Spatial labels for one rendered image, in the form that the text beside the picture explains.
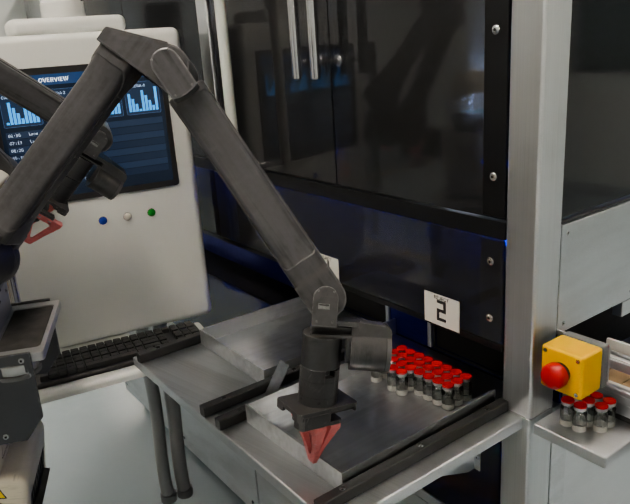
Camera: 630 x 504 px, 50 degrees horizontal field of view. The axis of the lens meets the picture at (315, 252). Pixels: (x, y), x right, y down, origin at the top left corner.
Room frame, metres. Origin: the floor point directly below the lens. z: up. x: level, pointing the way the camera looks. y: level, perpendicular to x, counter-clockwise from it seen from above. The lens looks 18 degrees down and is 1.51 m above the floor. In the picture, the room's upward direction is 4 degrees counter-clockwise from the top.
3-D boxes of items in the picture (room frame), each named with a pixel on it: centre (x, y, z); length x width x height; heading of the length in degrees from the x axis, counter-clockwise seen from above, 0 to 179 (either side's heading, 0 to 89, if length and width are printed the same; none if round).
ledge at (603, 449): (0.95, -0.43, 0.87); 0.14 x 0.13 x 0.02; 126
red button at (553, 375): (0.91, -0.35, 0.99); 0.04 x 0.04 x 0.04; 36
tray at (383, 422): (1.02, -0.08, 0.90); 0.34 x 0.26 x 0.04; 126
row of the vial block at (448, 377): (1.10, -0.18, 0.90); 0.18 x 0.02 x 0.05; 36
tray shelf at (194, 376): (1.17, 0.01, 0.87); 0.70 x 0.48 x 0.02; 36
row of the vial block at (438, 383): (1.09, -0.17, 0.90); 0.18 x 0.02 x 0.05; 36
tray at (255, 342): (1.35, 0.05, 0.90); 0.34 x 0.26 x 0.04; 126
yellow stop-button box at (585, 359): (0.94, -0.39, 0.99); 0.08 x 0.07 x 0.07; 126
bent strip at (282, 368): (1.09, 0.13, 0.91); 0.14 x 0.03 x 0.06; 125
